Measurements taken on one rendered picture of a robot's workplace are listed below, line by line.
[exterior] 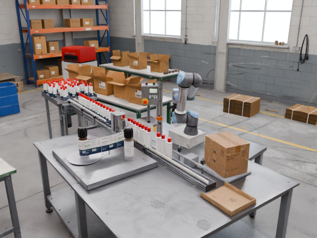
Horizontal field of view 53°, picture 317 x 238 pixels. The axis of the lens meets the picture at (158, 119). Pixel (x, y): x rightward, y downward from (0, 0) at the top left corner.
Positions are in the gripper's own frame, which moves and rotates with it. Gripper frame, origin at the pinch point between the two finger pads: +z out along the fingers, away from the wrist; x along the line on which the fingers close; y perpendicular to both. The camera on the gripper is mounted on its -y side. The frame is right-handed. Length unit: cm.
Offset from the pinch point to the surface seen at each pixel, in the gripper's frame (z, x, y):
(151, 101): -34, -52, 9
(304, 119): 91, 374, 61
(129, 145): -5, -92, 16
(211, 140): -13, -55, 76
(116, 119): -10, -61, -29
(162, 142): -4, -68, 35
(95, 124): 14, -38, -88
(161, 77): 21, 259, -211
